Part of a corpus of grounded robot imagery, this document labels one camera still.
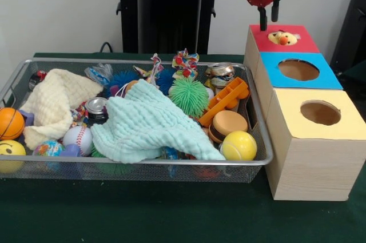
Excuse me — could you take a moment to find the green spiky rubber ball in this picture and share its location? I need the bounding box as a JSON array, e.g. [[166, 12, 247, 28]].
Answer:
[[169, 77, 210, 118]]

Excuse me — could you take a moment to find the dark green tablecloth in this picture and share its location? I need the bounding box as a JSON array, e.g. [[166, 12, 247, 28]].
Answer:
[[340, 61, 366, 103], [0, 51, 366, 243]]

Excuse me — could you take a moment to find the cream waffle cloth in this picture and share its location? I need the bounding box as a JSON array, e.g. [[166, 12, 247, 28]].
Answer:
[[19, 68, 104, 151]]

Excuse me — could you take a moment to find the clear mesh bin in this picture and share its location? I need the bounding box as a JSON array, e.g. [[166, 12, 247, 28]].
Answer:
[[0, 57, 274, 184]]

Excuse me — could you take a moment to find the yellow smiley ball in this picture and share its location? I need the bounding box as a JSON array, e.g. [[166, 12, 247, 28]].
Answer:
[[0, 140, 27, 174]]

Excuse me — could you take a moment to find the mint green waffle cloth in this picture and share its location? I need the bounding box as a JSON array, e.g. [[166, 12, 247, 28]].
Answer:
[[90, 79, 226, 164]]

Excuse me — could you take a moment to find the crushed drink can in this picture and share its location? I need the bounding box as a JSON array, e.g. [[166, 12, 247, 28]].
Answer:
[[205, 62, 237, 89]]

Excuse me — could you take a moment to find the yellow tennis ball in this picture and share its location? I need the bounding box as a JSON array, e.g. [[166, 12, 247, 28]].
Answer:
[[221, 130, 258, 161]]

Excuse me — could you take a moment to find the orange basketball toy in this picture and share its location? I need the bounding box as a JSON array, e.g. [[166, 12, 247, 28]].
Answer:
[[0, 107, 26, 141]]

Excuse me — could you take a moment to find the wooden box with three holes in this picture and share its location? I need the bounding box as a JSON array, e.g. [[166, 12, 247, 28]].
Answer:
[[243, 24, 366, 201]]

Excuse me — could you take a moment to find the orange plastic toy block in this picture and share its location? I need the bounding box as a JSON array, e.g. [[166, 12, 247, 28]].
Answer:
[[198, 77, 251, 128]]

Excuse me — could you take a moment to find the toy hamburger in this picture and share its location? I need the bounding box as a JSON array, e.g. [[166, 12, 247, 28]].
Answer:
[[208, 110, 249, 144]]

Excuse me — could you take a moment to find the black upright panel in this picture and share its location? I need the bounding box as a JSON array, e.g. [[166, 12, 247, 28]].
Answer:
[[330, 0, 366, 68]]

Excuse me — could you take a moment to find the white baseball toy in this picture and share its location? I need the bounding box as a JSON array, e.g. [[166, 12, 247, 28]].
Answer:
[[62, 125, 94, 157]]

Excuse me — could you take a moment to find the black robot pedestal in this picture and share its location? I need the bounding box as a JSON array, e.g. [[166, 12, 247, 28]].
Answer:
[[110, 0, 231, 54]]

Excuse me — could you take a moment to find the yellow plush duck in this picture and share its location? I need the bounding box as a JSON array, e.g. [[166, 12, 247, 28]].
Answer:
[[268, 30, 301, 46]]

